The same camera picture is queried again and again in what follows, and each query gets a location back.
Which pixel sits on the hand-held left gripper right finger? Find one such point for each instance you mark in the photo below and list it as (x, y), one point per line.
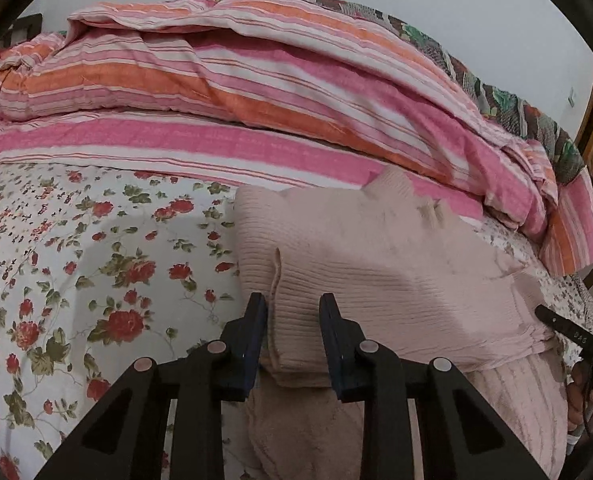
(332, 340)

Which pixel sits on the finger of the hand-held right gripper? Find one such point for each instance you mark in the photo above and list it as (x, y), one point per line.
(561, 324)

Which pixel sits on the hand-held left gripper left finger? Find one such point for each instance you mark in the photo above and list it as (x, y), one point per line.
(256, 340)

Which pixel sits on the pink ribbed knit sweater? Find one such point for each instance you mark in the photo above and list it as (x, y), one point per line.
(376, 260)

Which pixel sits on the person's right hand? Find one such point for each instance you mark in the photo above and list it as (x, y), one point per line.
(576, 405)

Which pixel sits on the pink fuzzy cloth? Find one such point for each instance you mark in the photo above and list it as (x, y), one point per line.
(516, 410)

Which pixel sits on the white floral bedsheet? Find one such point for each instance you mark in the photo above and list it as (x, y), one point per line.
(101, 260)

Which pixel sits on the pink orange striped quilt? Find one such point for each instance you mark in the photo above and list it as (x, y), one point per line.
(226, 85)

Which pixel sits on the dark wooden headboard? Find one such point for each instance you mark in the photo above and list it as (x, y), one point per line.
(26, 27)

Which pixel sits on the white wall socket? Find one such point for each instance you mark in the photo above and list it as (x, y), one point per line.
(571, 96)

